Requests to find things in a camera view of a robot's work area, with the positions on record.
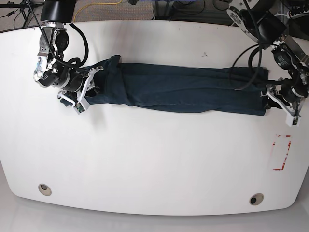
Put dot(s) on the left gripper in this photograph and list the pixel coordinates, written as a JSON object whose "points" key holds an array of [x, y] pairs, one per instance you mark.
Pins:
{"points": [[288, 98]]}

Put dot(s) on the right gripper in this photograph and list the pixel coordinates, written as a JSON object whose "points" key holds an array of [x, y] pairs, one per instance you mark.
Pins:
{"points": [[80, 86]]}

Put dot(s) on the dark teal T-shirt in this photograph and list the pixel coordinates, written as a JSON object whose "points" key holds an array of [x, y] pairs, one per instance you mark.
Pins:
{"points": [[177, 89]]}

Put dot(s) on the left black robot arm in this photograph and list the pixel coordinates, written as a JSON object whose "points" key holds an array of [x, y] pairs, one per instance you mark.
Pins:
{"points": [[258, 23]]}

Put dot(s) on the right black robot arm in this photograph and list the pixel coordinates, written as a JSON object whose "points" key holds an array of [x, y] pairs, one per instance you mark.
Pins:
{"points": [[51, 69]]}

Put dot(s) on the red tape rectangle marking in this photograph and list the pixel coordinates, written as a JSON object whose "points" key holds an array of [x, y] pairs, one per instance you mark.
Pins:
{"points": [[279, 152]]}

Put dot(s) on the white power strip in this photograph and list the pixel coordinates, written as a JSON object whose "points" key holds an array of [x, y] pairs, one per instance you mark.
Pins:
{"points": [[298, 11]]}

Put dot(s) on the black tripod stand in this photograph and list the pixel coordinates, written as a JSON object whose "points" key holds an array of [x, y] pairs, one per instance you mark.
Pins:
{"points": [[15, 14]]}

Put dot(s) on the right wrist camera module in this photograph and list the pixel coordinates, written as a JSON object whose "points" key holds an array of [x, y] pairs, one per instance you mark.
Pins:
{"points": [[79, 108]]}

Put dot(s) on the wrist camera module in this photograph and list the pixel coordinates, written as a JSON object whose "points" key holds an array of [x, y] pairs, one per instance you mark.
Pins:
{"points": [[293, 120], [79, 108]]}

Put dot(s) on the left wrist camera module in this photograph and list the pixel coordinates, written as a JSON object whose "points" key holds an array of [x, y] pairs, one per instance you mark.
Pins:
{"points": [[293, 120]]}

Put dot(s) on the right table cable grommet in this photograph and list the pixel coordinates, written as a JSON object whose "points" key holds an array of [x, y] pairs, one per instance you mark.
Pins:
{"points": [[256, 199]]}

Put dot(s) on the table cable grommet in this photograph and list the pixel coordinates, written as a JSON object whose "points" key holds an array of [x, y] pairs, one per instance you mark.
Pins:
{"points": [[44, 190], [256, 199]]}

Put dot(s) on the left table cable grommet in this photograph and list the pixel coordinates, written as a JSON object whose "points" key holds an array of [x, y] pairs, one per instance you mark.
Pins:
{"points": [[44, 190]]}

